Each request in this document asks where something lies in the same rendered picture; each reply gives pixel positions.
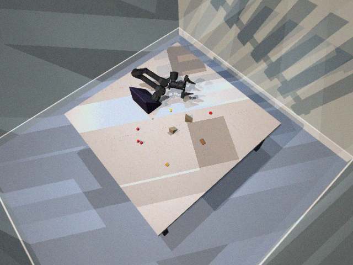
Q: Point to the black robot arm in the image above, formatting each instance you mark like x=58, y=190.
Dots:
x=160, y=89

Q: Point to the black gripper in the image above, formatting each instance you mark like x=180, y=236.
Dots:
x=181, y=86

